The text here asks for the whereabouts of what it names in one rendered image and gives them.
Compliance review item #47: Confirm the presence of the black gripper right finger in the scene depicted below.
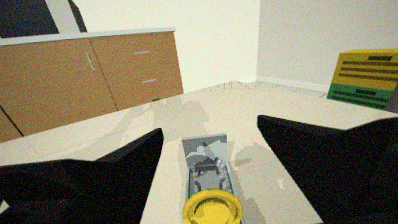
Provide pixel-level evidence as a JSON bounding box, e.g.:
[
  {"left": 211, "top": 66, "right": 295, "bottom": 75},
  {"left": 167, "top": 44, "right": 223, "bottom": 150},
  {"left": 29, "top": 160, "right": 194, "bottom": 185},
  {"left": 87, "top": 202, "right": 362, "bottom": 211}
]
[{"left": 257, "top": 115, "right": 398, "bottom": 222}]

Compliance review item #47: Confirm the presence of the yellow plate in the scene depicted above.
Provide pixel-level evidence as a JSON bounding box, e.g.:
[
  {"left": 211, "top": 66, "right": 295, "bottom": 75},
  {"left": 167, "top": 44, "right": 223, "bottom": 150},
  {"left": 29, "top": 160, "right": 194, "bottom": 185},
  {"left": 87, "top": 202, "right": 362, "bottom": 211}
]
[{"left": 182, "top": 188, "right": 243, "bottom": 224}]

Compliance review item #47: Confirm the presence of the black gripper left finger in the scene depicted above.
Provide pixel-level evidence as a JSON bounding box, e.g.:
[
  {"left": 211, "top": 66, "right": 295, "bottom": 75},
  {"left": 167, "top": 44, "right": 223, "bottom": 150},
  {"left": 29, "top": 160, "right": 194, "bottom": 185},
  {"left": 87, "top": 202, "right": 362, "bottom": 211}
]
[{"left": 0, "top": 128, "right": 164, "bottom": 224}]

